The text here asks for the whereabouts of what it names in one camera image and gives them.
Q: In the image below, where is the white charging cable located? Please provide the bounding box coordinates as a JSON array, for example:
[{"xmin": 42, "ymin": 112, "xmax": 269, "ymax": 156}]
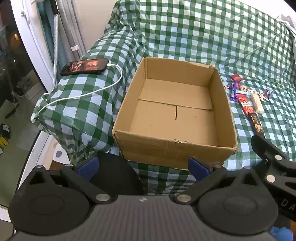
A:
[{"xmin": 30, "ymin": 64, "xmax": 123, "ymax": 121}]

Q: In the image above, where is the white snack bar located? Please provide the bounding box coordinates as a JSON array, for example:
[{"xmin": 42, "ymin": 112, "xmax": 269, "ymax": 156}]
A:
[{"xmin": 251, "ymin": 90, "xmax": 265, "ymax": 115}]

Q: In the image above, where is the green white checked blanket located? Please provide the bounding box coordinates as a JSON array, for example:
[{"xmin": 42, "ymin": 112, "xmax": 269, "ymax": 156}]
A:
[{"xmin": 31, "ymin": 0, "xmax": 296, "ymax": 194}]

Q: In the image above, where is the black clamp mount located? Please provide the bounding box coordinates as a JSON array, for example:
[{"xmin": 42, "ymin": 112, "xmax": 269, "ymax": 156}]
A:
[{"xmin": 49, "ymin": 0, "xmax": 59, "ymax": 15}]

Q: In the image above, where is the yellow black object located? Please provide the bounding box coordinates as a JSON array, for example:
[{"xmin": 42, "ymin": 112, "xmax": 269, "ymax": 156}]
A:
[{"xmin": 0, "ymin": 124, "xmax": 11, "ymax": 149}]

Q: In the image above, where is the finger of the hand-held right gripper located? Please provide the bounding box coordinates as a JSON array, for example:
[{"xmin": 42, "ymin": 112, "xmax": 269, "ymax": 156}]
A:
[{"xmin": 251, "ymin": 134, "xmax": 296, "ymax": 186}]

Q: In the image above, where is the red black white stick packet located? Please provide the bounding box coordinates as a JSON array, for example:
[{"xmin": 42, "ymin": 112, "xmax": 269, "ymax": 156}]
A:
[{"xmin": 237, "ymin": 91, "xmax": 255, "ymax": 116}]

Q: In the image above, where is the purple snack bar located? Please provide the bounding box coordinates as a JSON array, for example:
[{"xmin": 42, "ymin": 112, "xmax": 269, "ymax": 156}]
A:
[{"xmin": 230, "ymin": 82, "xmax": 239, "ymax": 103}]

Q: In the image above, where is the white bed base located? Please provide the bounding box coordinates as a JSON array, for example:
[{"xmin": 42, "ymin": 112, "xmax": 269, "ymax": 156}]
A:
[{"xmin": 14, "ymin": 130, "xmax": 77, "ymax": 200}]

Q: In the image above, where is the white cloth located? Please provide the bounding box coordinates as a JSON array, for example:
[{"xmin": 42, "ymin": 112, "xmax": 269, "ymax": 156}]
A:
[{"xmin": 276, "ymin": 14, "xmax": 296, "ymax": 36}]

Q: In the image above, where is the cardboard box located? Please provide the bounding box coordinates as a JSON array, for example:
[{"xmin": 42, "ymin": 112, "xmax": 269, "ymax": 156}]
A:
[{"xmin": 112, "ymin": 57, "xmax": 238, "ymax": 171}]

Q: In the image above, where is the black smartphone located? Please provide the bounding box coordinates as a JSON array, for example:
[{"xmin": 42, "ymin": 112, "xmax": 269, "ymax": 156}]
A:
[{"xmin": 60, "ymin": 59, "xmax": 109, "ymax": 76}]

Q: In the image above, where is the black round object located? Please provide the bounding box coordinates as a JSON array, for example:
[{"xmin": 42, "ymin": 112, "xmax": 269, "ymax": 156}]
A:
[{"xmin": 91, "ymin": 153, "xmax": 145, "ymax": 196}]

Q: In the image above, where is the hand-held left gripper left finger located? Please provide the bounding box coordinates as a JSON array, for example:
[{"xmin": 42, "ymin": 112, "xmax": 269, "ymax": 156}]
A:
[{"xmin": 18, "ymin": 156, "xmax": 114, "ymax": 205}]

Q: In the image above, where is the white window frame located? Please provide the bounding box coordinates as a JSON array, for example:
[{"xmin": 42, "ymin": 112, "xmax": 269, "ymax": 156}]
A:
[{"xmin": 10, "ymin": 0, "xmax": 56, "ymax": 93}]

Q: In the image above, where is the dark brown snack bar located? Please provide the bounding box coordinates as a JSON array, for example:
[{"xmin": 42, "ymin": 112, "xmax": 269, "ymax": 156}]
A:
[{"xmin": 250, "ymin": 113, "xmax": 264, "ymax": 135}]

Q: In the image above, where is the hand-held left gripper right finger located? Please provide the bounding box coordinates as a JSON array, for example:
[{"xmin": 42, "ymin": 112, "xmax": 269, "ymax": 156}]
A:
[{"xmin": 173, "ymin": 157, "xmax": 269, "ymax": 205}]

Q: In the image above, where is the metal flexible hose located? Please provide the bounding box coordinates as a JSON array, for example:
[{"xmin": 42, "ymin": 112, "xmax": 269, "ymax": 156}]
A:
[{"xmin": 51, "ymin": 13, "xmax": 59, "ymax": 91}]

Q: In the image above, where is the blue cloth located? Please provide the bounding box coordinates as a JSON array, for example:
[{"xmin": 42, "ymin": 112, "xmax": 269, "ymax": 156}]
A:
[{"xmin": 269, "ymin": 227, "xmax": 293, "ymax": 241}]

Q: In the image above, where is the grey curtain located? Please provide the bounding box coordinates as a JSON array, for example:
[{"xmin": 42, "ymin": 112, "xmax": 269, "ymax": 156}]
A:
[{"xmin": 38, "ymin": 0, "xmax": 88, "ymax": 68}]

